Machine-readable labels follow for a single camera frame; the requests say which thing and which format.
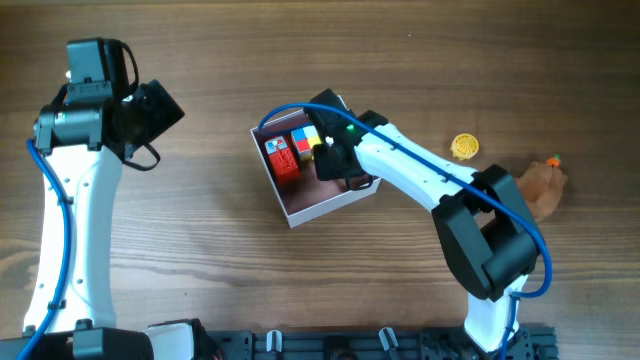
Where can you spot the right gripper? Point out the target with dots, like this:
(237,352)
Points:
(325,173)

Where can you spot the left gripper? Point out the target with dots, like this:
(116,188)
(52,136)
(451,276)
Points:
(165,109)

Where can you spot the multicolour puzzle cube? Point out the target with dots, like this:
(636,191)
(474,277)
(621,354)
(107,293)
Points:
(304,140)

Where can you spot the white box pink interior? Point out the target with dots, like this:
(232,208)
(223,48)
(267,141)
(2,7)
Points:
(305,197)

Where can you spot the red toy fire truck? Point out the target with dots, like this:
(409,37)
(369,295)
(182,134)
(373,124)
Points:
(282,159)

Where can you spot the brown plush toy with carrot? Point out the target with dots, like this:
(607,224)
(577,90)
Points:
(542,186)

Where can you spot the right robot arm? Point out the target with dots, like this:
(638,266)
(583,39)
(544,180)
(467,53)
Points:
(488,236)

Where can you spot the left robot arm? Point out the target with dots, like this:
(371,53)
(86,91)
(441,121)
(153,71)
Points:
(71,313)

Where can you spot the yellow round ball toy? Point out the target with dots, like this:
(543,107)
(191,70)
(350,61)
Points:
(464,146)

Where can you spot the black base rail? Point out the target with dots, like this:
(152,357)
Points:
(447,343)

